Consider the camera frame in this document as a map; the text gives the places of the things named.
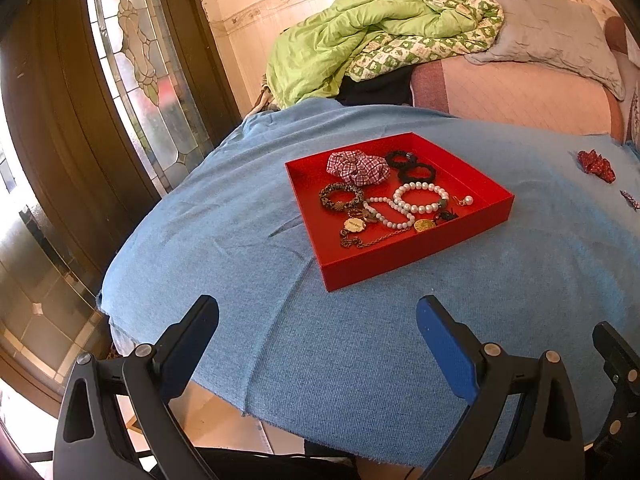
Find wooden door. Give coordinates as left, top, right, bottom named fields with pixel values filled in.
left=0, top=0, right=246, bottom=411

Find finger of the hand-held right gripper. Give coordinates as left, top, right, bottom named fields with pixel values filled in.
left=591, top=321, right=640, bottom=453

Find green quilt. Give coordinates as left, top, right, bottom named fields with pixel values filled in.
left=265, top=0, right=505, bottom=110

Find grey pillow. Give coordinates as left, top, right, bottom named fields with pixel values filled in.
left=462, top=0, right=627, bottom=101

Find bronze chain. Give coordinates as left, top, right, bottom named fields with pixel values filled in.
left=339, top=230, right=416, bottom=250

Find plaid scrunchie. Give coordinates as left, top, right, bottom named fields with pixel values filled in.
left=326, top=151, right=392, bottom=186

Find small black scrunchie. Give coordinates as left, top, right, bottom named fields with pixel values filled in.
left=385, top=149, right=418, bottom=169

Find blue blanket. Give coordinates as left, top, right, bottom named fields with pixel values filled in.
left=95, top=97, right=640, bottom=466

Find black cloth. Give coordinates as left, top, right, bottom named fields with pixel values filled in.
left=336, top=62, right=416, bottom=107

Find red dotted hair bow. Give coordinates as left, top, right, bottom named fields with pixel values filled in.
left=577, top=149, right=617, bottom=181

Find stained glass window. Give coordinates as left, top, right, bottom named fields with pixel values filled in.
left=85, top=0, right=218, bottom=196

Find pink bed sheet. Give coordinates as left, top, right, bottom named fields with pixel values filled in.
left=410, top=15, right=640, bottom=143

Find beige cloth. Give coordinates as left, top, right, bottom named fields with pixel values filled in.
left=248, top=74, right=283, bottom=117

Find pearl necklace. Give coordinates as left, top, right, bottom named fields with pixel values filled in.
left=363, top=197, right=417, bottom=231

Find leopard print scrunchie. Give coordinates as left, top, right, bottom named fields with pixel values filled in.
left=318, top=183, right=365, bottom=214

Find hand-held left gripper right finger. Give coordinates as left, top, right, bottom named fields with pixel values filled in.
left=416, top=295, right=586, bottom=480

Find large black scrunchie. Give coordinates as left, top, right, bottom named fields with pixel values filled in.
left=397, top=162, right=439, bottom=186

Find pearl bracelet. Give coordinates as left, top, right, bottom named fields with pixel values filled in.
left=393, top=182, right=449, bottom=214

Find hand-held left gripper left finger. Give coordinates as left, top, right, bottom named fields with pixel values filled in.
left=52, top=294, right=221, bottom=480

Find red tray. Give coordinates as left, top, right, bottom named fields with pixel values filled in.
left=284, top=131, right=516, bottom=293

